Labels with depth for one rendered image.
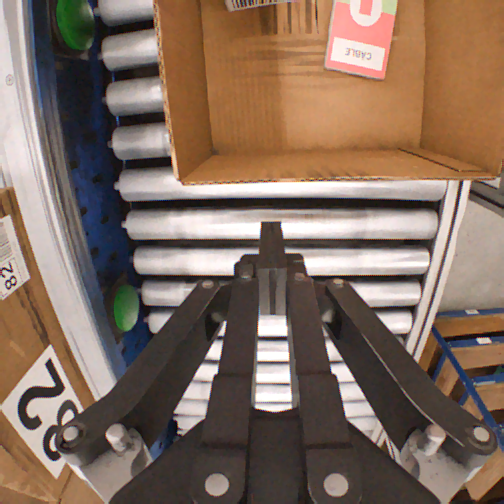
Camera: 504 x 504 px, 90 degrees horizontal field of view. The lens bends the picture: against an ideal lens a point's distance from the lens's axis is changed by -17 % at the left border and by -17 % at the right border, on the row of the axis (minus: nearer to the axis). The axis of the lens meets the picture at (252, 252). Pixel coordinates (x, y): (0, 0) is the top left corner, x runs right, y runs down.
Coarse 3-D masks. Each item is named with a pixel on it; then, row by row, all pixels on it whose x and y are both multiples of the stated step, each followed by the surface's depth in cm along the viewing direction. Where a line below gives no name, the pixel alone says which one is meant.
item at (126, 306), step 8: (120, 288) 43; (128, 288) 44; (120, 296) 42; (128, 296) 43; (136, 296) 46; (120, 304) 41; (128, 304) 43; (136, 304) 46; (120, 312) 41; (128, 312) 43; (136, 312) 46; (120, 320) 41; (128, 320) 43; (136, 320) 46; (120, 328) 42; (128, 328) 43
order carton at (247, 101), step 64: (192, 0) 28; (320, 0) 30; (448, 0) 24; (192, 64) 29; (256, 64) 34; (320, 64) 33; (448, 64) 27; (192, 128) 29; (256, 128) 37; (320, 128) 37; (384, 128) 36; (448, 128) 30
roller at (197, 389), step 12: (192, 384) 62; (204, 384) 62; (264, 384) 62; (276, 384) 62; (288, 384) 62; (348, 384) 61; (192, 396) 62; (204, 396) 62; (264, 396) 61; (276, 396) 61; (288, 396) 61; (348, 396) 60; (360, 396) 60
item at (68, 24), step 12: (60, 0) 24; (72, 0) 25; (84, 0) 27; (60, 12) 24; (72, 12) 25; (84, 12) 27; (60, 24) 25; (72, 24) 26; (84, 24) 28; (72, 36) 26; (84, 36) 28; (72, 48) 28; (84, 48) 29
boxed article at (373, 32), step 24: (336, 0) 29; (360, 0) 28; (384, 0) 28; (336, 24) 30; (360, 24) 30; (384, 24) 29; (336, 48) 31; (360, 48) 31; (384, 48) 31; (360, 72) 32; (384, 72) 32
